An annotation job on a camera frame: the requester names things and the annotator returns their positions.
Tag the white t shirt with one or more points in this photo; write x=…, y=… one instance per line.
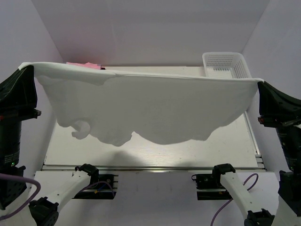
x=162, y=108

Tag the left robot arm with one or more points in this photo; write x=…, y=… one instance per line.
x=18, y=207

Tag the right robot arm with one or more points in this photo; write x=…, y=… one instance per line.
x=289, y=193

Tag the white plastic basket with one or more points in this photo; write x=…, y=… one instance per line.
x=225, y=65

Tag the pink folded t shirt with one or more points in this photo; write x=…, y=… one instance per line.
x=87, y=65

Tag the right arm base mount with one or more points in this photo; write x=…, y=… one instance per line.
x=208, y=189

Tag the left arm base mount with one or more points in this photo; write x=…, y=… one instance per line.
x=101, y=187

